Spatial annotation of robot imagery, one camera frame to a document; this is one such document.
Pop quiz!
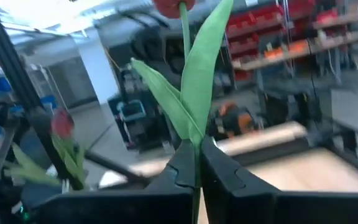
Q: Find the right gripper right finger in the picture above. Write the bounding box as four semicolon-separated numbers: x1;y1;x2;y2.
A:
200;136;358;224

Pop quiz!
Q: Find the red artificial tulip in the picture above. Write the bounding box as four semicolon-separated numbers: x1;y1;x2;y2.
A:
50;108;88;191
131;0;235;224

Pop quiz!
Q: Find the red bin shelving rack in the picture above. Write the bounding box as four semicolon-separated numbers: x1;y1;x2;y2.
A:
287;0;341;26
225;4;291;82

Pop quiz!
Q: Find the black equipment case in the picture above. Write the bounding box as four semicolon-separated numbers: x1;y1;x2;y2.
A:
256;79;335;147

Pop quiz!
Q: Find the wooden workbench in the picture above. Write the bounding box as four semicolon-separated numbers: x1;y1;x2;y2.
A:
232;12;358;72

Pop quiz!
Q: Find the orange black shop vacuum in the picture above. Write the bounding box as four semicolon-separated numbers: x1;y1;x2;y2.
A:
211;101;258;139

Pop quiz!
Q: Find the clear glass vase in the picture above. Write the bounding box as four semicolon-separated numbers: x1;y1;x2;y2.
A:
59;177;74;193

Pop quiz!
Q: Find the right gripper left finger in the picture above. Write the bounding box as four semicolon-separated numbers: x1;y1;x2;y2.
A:
37;139;198;224

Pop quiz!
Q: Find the white square pillar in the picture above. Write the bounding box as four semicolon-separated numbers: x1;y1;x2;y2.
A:
76;29;121;105

